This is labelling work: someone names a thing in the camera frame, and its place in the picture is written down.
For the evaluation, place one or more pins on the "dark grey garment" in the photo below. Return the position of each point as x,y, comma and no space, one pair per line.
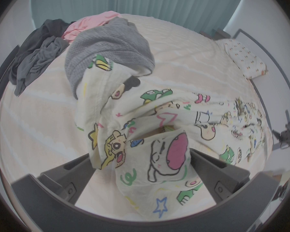
38,61

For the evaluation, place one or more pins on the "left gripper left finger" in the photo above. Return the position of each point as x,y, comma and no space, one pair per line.
67,180

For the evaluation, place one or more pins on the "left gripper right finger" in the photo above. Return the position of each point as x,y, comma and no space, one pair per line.
222,177

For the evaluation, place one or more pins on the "blue-green curtain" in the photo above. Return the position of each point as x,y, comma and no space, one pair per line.
135,1

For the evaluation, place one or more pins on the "black garment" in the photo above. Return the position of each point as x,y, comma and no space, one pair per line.
38,37

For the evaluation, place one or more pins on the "bed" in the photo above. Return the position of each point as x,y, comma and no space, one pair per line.
195,61

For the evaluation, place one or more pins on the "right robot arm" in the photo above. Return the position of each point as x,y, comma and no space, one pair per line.
288,136

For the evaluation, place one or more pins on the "pink garment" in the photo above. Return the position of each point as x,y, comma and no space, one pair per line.
87,25

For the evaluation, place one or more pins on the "white printed pyjama top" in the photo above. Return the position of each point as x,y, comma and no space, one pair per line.
159,119

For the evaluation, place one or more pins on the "white printed pillow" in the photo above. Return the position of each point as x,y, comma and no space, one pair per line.
249,59

